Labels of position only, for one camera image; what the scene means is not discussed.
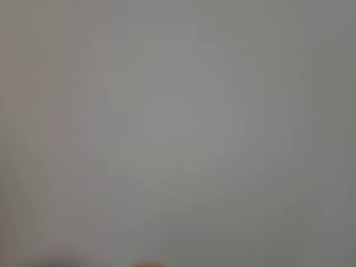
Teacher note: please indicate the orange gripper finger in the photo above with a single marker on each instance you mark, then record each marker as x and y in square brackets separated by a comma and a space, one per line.
[148, 264]

